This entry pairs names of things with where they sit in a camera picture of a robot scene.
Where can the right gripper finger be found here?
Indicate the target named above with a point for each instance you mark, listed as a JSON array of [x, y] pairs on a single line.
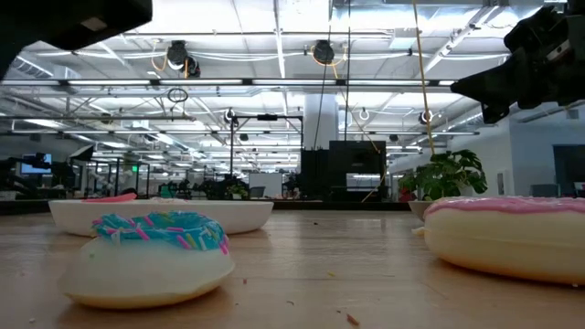
[[495, 113], [491, 83]]

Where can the large light pink icing donut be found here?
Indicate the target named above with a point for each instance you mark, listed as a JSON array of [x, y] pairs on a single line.
[[507, 242]]

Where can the coral pink icing donut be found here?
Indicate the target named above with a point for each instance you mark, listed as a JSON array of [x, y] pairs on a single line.
[[112, 198]]

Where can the blue sprinkled icing donut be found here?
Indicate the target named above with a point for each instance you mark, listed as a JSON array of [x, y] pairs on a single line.
[[146, 269]]

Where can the green potted plant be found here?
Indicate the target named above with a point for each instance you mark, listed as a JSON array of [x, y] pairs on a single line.
[[450, 178]]

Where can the beige shallow bowl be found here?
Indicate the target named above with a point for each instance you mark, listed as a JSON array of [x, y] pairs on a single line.
[[418, 209]]

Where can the blue computer monitor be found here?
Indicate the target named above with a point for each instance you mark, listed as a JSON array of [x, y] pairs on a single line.
[[35, 165]]

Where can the black cabinet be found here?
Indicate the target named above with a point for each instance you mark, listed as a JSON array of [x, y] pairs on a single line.
[[352, 171]]

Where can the white building column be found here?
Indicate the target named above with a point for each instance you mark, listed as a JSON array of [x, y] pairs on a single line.
[[321, 121]]

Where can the white board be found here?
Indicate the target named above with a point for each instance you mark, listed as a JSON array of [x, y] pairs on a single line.
[[266, 185]]

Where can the small green plant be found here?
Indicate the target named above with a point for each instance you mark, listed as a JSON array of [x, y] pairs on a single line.
[[237, 190]]

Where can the white shallow bowl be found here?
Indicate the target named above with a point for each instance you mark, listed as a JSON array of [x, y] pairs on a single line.
[[247, 217]]

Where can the black metal frame stand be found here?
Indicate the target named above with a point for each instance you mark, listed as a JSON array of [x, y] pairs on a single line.
[[267, 118]]

